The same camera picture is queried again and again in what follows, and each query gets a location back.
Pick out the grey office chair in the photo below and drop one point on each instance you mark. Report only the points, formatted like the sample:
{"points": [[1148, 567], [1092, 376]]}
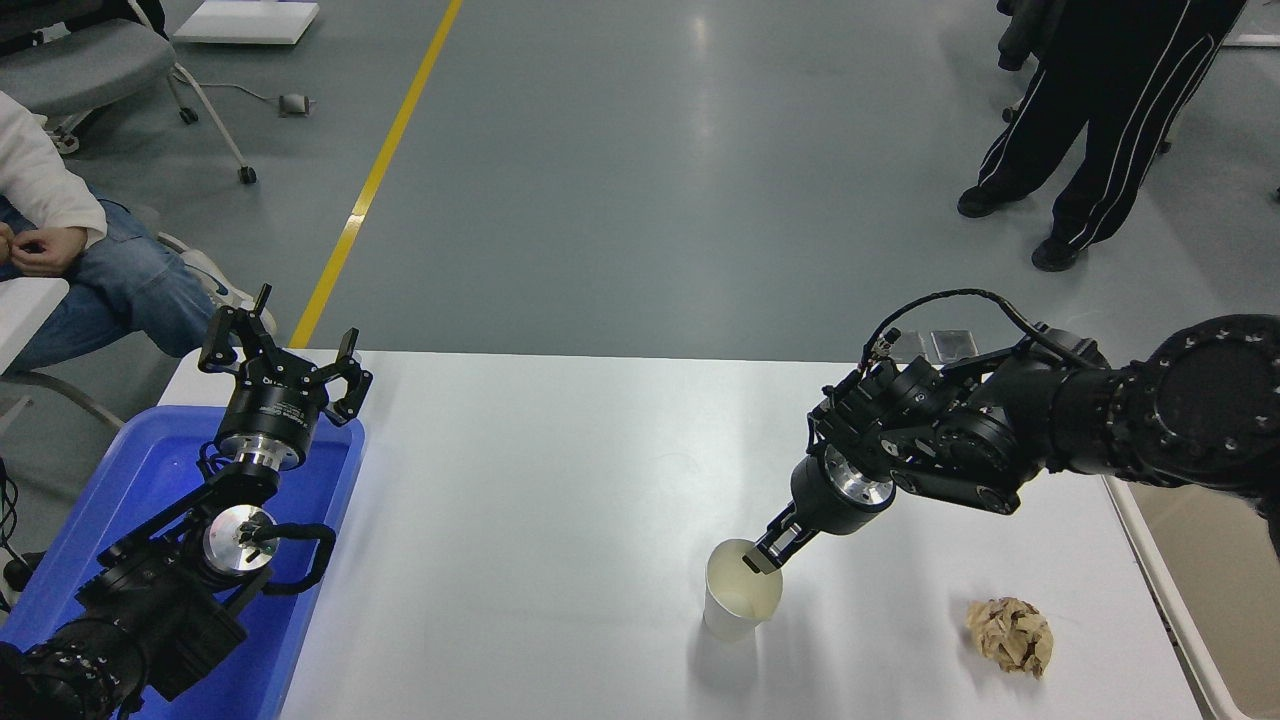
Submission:
{"points": [[80, 70]]}

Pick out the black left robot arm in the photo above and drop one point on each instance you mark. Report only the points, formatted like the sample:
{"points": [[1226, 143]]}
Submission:
{"points": [[150, 610]]}

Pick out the large pale plastic bin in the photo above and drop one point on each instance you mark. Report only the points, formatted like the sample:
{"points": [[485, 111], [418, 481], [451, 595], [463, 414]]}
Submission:
{"points": [[1200, 600]]}

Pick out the blue plastic tray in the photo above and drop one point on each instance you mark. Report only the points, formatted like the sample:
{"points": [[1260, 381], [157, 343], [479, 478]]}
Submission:
{"points": [[150, 470]]}

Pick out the person's forearm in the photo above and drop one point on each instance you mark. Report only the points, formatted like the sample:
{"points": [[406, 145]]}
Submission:
{"points": [[40, 180]]}

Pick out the person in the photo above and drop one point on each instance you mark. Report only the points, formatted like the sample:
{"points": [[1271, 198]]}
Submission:
{"points": [[130, 290], [1110, 120]]}

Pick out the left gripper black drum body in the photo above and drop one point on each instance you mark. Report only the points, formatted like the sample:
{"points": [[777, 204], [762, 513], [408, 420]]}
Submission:
{"points": [[272, 405]]}

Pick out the white desk top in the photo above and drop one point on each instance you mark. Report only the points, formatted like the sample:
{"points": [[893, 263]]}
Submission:
{"points": [[25, 315]]}

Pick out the white flat floor board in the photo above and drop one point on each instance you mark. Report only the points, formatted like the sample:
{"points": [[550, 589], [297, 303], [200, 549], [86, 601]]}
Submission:
{"points": [[1255, 39], [247, 22]]}

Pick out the yellow floor tape line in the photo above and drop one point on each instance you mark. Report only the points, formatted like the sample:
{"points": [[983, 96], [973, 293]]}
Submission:
{"points": [[375, 180]]}

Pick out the grey metal tube leg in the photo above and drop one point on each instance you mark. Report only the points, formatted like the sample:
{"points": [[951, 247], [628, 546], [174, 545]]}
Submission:
{"points": [[70, 395]]}

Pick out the small grey floor pedal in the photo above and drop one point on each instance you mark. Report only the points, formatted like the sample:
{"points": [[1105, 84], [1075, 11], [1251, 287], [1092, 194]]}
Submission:
{"points": [[295, 104]]}

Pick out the white paper cup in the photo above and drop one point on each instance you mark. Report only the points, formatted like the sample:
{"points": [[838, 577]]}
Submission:
{"points": [[735, 605]]}

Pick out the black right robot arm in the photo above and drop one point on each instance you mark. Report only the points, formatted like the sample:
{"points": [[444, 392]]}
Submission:
{"points": [[1200, 400]]}

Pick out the crumpled tan paper ball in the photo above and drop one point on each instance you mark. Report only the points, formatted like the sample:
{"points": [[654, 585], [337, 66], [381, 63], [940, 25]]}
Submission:
{"points": [[1008, 635]]}

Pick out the person's hand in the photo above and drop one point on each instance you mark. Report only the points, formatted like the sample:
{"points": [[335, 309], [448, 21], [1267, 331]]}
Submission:
{"points": [[50, 250], [5, 245]]}

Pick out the metal floor outlet plate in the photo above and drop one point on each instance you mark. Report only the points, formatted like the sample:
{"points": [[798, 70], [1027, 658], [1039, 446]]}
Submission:
{"points": [[955, 344], [912, 348]]}

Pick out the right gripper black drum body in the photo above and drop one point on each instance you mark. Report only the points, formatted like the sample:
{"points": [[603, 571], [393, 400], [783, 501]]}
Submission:
{"points": [[820, 505]]}

